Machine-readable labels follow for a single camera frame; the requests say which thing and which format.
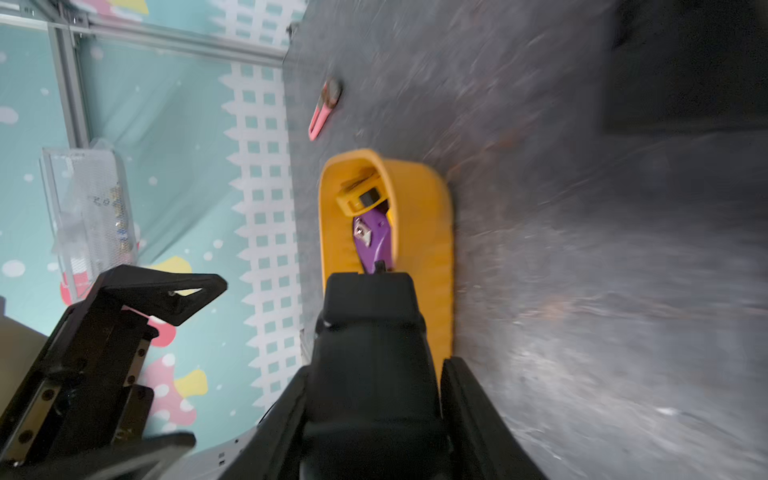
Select yellow tape measure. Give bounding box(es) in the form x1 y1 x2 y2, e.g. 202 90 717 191
336 170 388 218

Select pink utility knife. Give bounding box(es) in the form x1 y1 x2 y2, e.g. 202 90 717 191
308 78 343 141

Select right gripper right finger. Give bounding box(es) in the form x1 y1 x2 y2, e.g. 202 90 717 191
224 273 542 479

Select yellow storage tray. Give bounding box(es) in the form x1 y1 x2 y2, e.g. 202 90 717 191
318 149 454 375

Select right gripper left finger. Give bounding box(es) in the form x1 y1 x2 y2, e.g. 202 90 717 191
1 265 228 479

